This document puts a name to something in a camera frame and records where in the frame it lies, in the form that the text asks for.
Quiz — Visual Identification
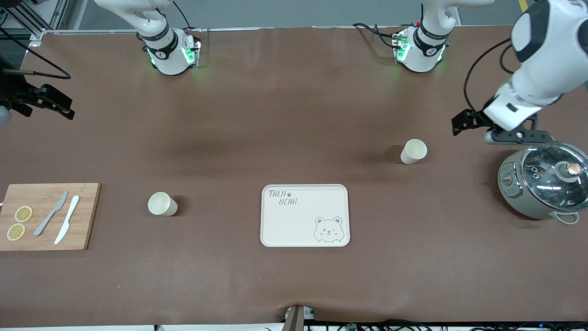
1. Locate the white IKEA cup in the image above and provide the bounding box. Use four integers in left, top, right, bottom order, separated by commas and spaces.
148, 192, 178, 217
401, 139, 428, 165

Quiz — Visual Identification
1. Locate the glass pot lid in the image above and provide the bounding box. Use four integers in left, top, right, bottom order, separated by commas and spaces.
521, 140, 588, 213

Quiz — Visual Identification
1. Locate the grey electric cooking pot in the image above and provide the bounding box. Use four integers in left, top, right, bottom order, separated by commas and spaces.
498, 140, 588, 226

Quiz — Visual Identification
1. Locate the white plastic knife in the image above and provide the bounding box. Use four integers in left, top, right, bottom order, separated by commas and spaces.
54, 195, 80, 245

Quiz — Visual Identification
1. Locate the grey plastic knife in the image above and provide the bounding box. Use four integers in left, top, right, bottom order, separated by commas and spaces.
33, 191, 69, 237

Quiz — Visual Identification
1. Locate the wooden cutting board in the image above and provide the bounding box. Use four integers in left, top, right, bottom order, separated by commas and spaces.
0, 183, 102, 251

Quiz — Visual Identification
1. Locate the brown table cover mat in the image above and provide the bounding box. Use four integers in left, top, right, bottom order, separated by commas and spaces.
0, 25, 588, 328

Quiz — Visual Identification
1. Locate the cream bear print tray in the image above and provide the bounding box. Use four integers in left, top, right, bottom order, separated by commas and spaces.
260, 184, 351, 248

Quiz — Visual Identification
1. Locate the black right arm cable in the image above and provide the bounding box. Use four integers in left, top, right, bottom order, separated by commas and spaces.
0, 27, 72, 80

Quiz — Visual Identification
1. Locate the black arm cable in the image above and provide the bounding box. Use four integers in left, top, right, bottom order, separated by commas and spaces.
0, 27, 72, 80
464, 39, 515, 113

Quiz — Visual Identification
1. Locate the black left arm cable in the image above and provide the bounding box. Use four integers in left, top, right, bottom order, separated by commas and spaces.
464, 39, 515, 113

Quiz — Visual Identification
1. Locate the aluminium frame profile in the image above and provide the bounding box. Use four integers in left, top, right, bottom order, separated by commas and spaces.
0, 0, 69, 46

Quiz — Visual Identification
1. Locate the black base power cable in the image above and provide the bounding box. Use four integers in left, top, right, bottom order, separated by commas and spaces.
353, 22, 400, 49
172, 0, 193, 30

